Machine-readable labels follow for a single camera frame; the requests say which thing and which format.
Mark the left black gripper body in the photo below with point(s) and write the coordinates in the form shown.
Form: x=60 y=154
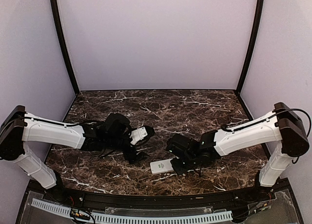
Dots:
x=113 y=143

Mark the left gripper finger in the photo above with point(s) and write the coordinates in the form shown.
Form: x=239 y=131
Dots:
x=141 y=155
x=148 y=132

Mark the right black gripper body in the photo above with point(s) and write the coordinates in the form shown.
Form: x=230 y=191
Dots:
x=188 y=163

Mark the white remote control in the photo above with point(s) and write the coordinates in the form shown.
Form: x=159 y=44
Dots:
x=162 y=166

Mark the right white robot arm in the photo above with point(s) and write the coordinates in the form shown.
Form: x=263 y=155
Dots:
x=282 y=125

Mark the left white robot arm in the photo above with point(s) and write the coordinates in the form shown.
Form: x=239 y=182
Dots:
x=114 y=133

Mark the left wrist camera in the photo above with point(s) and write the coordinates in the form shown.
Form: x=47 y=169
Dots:
x=138 y=135

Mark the black curved front rail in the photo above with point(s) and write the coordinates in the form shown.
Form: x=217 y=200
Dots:
x=235 y=199

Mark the white slotted cable duct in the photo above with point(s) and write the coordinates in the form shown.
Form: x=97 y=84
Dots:
x=113 y=215

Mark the right black frame post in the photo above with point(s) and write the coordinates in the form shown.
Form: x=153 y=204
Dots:
x=251 y=45

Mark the black frame post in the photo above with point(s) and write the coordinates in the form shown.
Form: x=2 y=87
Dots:
x=63 y=46
x=251 y=45

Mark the left black frame post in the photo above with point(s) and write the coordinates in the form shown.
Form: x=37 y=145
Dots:
x=63 y=46

